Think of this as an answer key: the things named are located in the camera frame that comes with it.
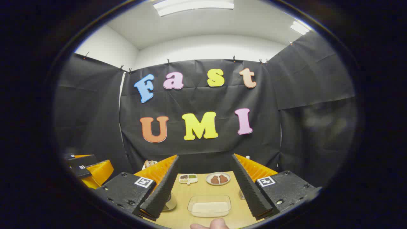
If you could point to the white divided bean dish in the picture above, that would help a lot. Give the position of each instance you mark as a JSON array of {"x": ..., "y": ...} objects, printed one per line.
[{"x": 188, "y": 178}]

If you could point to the brown meat piece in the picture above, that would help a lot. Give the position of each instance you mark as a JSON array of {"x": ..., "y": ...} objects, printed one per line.
[
  {"x": 215, "y": 180},
  {"x": 223, "y": 178}
]

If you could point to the dark grey rice cooker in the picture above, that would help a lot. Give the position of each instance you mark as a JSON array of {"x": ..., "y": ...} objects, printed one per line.
[{"x": 170, "y": 203}]

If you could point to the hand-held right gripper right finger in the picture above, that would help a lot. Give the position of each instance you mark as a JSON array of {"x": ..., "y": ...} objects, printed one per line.
[{"x": 249, "y": 190}]

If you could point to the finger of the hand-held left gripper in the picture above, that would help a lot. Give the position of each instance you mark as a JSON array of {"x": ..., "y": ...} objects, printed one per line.
[
  {"x": 98, "y": 173},
  {"x": 81, "y": 160}
]

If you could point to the white round plate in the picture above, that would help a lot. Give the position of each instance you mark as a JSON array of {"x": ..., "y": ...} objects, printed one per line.
[{"x": 208, "y": 179}]

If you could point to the white toaster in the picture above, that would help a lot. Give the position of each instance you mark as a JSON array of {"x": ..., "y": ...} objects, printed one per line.
[{"x": 147, "y": 167}]

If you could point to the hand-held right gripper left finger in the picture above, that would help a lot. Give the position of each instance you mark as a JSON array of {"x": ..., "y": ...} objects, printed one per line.
[{"x": 160, "y": 194}]

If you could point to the ceiling light panel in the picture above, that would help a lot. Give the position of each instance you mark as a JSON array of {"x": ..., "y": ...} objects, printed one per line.
[{"x": 299, "y": 28}]

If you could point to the clear plastic box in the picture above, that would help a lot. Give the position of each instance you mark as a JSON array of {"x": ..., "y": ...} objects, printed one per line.
[{"x": 209, "y": 199}]

